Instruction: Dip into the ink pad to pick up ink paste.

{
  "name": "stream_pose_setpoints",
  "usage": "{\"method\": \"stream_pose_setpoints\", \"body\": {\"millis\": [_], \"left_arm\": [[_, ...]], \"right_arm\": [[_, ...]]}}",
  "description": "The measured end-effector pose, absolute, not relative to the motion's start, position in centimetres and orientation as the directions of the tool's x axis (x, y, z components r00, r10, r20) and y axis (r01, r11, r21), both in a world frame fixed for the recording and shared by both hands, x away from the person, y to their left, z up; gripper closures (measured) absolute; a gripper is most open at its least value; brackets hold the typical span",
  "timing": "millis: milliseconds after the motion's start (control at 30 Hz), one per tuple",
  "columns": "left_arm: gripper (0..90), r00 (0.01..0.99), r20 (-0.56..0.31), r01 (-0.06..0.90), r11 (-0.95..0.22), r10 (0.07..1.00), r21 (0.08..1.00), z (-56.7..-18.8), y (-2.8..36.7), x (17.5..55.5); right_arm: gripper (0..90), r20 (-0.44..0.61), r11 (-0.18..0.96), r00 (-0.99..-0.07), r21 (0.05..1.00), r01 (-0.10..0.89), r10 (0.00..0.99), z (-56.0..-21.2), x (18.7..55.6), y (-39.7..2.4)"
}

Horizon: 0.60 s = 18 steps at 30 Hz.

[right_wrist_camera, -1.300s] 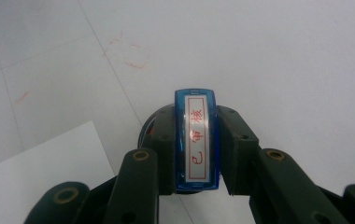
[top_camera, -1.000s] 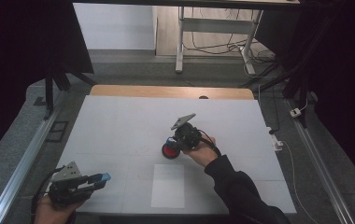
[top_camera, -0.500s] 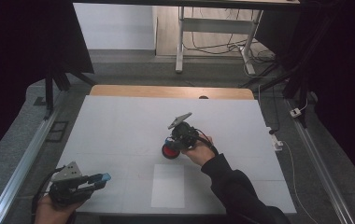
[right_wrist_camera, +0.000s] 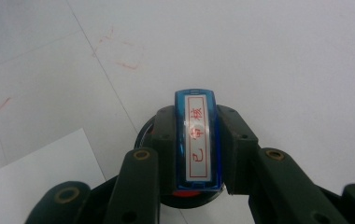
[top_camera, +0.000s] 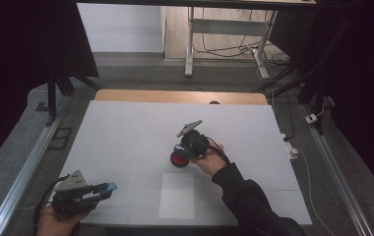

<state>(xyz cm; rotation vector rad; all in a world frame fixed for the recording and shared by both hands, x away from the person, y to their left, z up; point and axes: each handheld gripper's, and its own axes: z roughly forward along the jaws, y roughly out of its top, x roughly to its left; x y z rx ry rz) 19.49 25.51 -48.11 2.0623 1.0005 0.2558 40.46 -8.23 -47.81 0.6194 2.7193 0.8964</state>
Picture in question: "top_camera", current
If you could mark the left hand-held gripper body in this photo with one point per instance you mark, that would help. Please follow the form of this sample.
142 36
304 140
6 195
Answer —
72 182

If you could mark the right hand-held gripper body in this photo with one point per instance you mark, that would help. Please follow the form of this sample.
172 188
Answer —
195 142

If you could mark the round red ink pad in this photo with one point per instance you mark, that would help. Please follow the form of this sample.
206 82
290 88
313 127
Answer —
177 161

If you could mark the blue stamp cap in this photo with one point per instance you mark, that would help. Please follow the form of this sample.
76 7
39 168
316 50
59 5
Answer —
112 187

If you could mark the white paper sheet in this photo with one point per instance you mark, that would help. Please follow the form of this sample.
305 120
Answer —
176 196

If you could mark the person's right hand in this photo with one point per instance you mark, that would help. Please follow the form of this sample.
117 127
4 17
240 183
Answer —
211 162

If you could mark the person's left hand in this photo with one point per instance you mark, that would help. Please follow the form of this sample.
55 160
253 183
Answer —
55 226

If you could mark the wooden table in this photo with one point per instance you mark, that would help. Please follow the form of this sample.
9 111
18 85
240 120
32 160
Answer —
175 96

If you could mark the white table cover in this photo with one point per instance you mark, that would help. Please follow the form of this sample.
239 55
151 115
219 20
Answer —
126 131

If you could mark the black metal stand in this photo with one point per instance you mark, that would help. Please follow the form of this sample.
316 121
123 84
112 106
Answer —
52 98
316 88

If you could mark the black plug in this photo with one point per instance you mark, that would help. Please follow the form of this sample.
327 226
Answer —
287 138

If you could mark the white power strip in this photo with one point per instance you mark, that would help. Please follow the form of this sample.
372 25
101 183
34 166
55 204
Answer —
291 150

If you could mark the white power adapter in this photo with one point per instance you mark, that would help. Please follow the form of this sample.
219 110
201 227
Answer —
311 118

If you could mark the white-legged desk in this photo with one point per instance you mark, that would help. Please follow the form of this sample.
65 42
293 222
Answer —
227 27

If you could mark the black curtain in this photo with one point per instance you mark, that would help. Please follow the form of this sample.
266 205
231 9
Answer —
365 82
11 65

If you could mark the aluminium rail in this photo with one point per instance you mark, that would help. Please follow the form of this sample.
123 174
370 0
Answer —
21 182
336 170

